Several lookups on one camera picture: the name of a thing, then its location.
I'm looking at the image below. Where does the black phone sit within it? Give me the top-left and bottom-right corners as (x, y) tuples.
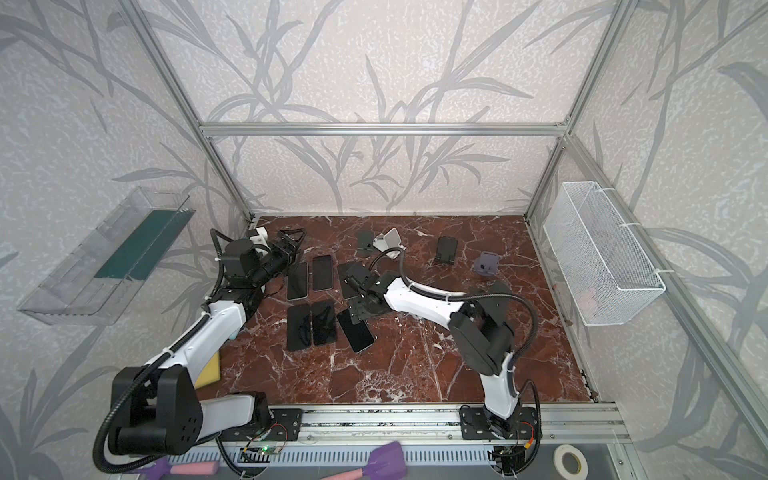
(286, 262), (308, 301)
(337, 261), (359, 300)
(311, 300), (337, 346)
(286, 304), (312, 352)
(337, 309), (375, 353)
(312, 255), (334, 291)

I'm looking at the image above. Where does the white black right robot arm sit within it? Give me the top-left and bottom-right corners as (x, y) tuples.
(341, 264), (520, 438)

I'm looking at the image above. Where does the white wire mesh basket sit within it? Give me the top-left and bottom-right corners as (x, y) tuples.
(543, 181), (666, 327)

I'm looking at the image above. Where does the yellow sponge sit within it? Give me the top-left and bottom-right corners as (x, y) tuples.
(195, 352), (221, 389)

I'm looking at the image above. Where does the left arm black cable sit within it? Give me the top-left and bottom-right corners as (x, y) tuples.
(91, 227), (241, 475)

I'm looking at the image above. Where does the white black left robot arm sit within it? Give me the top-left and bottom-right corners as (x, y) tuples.
(93, 229), (306, 470)

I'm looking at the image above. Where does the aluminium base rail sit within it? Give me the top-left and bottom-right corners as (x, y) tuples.
(110, 403), (631, 480)

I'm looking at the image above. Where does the dark grey stand back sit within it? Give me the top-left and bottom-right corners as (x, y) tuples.
(357, 230), (375, 258)

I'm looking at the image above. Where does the purple grey phone stand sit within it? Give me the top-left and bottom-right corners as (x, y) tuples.
(472, 251), (501, 277)

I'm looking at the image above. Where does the white phone stand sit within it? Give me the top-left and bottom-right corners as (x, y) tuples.
(372, 228), (404, 260)

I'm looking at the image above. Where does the purple pink spatula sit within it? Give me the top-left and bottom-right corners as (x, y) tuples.
(323, 442), (407, 480)

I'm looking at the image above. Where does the purple pink garden fork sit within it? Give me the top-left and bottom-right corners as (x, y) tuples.
(131, 458), (220, 480)

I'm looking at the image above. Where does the black phone stand back right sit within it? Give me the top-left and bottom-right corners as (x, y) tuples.
(435, 236), (458, 265)

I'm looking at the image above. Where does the clear plastic wall bin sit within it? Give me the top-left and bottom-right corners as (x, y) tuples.
(18, 187), (195, 326)

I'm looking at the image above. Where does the white tape roll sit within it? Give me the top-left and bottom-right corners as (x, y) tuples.
(552, 444), (589, 480)

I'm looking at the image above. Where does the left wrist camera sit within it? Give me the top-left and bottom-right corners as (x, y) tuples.
(246, 227), (268, 246)

